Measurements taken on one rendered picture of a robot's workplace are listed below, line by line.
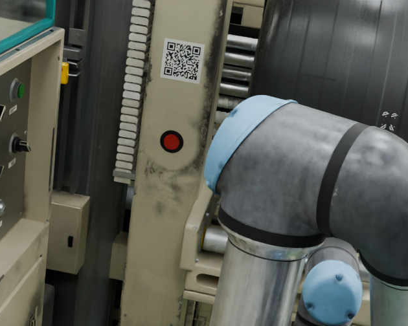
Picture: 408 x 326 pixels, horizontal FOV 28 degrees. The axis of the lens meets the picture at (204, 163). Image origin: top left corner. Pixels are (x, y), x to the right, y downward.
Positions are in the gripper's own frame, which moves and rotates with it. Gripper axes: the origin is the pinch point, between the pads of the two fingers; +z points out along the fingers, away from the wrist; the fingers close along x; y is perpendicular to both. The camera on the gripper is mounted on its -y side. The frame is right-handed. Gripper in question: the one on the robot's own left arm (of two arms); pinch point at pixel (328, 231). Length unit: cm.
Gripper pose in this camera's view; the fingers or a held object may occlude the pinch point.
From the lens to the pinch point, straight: 140.7
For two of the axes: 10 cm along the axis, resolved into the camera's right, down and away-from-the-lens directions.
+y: 1.5, -9.6, -2.5
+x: -9.8, -1.8, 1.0
